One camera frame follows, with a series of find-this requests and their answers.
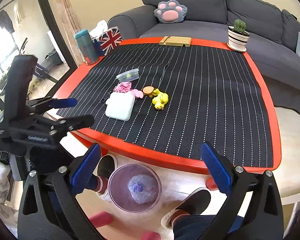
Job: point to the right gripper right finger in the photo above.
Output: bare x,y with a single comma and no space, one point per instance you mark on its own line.
264,216

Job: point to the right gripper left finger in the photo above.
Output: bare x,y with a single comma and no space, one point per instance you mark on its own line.
49,209

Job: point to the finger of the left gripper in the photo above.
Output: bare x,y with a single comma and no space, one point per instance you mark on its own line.
59,128
57,102

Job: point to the white square box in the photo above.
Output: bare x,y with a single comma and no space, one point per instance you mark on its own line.
120,106

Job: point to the pink stool leg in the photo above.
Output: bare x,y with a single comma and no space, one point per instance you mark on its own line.
101,219

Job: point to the black shoe left foot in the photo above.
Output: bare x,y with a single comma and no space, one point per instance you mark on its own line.
106,166

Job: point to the black shoe foot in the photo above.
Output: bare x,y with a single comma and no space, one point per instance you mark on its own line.
106,166
194,204

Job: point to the black shoe right foot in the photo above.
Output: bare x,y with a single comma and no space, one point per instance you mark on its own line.
194,204

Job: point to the crumpled pink paper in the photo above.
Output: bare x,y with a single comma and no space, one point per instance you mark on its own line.
123,87

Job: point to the teal thermos bottle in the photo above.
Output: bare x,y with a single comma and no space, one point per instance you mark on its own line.
86,46

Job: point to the black framed mirror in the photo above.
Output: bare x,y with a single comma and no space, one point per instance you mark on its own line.
33,27

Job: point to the pink pig toy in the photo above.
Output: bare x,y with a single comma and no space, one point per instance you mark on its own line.
138,94

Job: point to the clear lidded plastic tub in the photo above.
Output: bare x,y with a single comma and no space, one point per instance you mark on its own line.
129,75

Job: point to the union jack tissue box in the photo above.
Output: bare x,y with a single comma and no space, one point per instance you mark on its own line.
107,41

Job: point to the orange turtle toy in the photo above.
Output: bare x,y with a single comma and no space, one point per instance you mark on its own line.
148,91

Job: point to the red table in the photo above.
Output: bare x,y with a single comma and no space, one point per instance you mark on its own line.
267,99

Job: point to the yellow elephant toy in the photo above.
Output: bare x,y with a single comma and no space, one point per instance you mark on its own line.
160,99

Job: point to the wooden phone stand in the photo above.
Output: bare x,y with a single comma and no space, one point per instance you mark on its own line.
176,41

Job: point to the paw shaped cushion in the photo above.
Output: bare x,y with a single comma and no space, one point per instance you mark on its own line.
170,12

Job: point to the potted cactus striped pot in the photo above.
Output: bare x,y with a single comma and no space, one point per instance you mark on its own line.
238,36

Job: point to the grey sofa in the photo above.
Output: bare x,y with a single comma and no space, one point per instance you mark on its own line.
274,36

